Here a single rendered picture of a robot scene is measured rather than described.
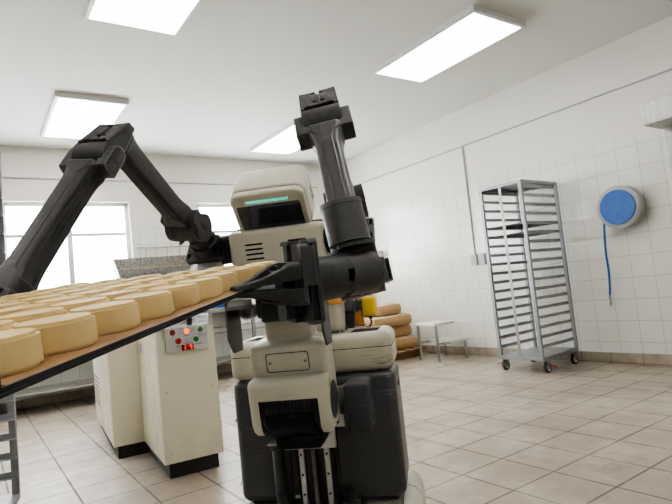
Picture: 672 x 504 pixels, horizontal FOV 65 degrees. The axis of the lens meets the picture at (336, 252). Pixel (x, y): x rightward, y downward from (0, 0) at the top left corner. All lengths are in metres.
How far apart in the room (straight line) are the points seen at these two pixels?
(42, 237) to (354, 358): 1.01
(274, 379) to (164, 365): 1.78
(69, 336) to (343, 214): 0.41
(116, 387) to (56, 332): 3.53
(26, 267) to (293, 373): 0.76
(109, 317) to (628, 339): 5.47
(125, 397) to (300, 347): 2.54
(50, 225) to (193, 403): 2.32
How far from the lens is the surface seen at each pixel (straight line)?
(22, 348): 0.33
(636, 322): 5.66
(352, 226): 0.68
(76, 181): 1.14
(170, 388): 3.24
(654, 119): 4.23
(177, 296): 0.52
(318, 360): 1.48
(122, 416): 3.93
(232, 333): 1.46
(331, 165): 0.91
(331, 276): 0.64
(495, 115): 6.55
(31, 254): 1.05
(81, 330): 0.38
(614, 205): 5.52
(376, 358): 1.71
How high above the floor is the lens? 0.96
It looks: 4 degrees up
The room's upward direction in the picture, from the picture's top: 6 degrees counter-clockwise
